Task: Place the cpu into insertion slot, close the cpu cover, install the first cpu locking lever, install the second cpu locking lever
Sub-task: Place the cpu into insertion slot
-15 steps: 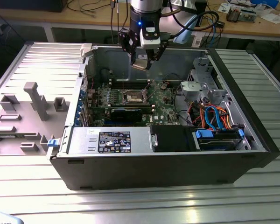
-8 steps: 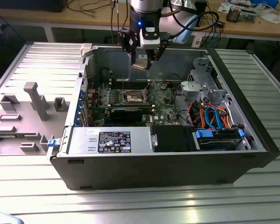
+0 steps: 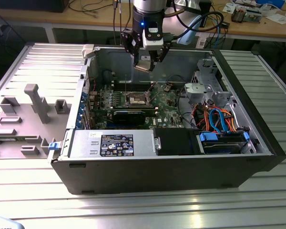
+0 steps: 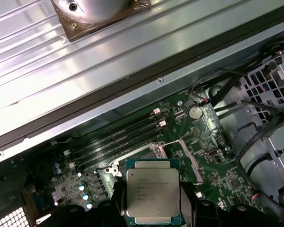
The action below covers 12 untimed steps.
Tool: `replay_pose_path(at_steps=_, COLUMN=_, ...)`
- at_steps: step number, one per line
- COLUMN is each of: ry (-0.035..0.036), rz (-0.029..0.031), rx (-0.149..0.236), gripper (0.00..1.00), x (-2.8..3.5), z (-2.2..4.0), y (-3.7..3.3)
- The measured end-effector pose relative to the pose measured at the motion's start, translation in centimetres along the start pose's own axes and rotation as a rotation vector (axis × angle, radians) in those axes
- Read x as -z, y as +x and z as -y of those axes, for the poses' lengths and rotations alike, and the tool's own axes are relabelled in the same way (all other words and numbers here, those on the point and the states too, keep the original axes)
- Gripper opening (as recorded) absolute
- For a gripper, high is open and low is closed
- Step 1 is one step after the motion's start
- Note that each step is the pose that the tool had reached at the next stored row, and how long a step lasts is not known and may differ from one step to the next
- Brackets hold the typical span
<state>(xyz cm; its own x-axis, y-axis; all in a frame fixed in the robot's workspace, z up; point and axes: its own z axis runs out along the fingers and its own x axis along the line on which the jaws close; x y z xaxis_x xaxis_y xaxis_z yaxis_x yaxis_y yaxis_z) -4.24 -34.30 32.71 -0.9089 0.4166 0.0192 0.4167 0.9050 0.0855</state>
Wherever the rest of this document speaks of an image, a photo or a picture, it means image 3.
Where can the silver power supply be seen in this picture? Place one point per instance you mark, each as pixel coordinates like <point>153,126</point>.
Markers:
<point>83,138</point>

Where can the black drive bay cover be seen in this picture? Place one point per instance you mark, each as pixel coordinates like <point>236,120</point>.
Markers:
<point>176,140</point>

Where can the pale blue teach pendant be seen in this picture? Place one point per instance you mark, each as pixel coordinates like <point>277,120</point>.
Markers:
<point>2,224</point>

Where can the blue case latch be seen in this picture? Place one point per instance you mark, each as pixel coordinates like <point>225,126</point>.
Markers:
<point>53,146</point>

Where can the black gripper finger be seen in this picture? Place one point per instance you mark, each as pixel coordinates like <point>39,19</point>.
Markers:
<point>131,43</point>
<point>164,52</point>

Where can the silver metal drive cage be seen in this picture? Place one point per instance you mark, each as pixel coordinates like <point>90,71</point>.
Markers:
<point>197,91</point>

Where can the black and grey PC case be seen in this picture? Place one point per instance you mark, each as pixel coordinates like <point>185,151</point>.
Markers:
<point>157,174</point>

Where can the tall black box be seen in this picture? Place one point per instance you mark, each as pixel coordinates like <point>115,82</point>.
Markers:
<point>207,12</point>

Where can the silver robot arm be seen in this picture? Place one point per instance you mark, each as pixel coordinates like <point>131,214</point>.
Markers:
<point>147,4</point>

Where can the white papers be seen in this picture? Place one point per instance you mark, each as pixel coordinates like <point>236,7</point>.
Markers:
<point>278,19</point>

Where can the blue card retention clips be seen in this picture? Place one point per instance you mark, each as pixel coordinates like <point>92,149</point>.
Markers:
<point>80,112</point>

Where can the round coin battery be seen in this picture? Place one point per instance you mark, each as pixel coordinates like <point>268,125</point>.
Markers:
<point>166,88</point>

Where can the black graphics card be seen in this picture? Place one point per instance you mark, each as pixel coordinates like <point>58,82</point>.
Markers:
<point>128,118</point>

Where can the hard disk in blue carrier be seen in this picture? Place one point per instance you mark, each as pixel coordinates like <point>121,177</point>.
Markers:
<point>220,148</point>

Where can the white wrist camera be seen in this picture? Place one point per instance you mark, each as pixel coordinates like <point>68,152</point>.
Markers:
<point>152,40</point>

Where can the wooden workbench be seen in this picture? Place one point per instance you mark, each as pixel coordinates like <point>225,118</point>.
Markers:
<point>90,17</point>

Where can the grey parts rack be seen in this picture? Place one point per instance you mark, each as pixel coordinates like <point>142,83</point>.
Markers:
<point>28,130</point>

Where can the silver and green CPU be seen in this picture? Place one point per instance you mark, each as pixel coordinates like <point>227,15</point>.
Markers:
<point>143,65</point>

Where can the grey case latch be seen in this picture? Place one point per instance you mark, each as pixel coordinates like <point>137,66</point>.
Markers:
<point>88,51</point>

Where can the CPU socket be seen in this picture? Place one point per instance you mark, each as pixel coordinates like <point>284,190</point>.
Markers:
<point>135,99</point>

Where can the copper wound transformer device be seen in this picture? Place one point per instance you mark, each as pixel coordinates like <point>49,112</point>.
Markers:
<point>238,15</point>

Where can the small black box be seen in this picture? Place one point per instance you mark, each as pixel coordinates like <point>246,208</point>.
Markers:
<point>225,25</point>

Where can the black flat device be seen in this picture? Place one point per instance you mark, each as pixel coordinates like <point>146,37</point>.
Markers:
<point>26,6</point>

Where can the green motherboard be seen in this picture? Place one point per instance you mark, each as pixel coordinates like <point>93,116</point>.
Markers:
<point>168,108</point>

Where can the blue box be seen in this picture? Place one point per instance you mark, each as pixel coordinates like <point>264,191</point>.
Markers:
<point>271,2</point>

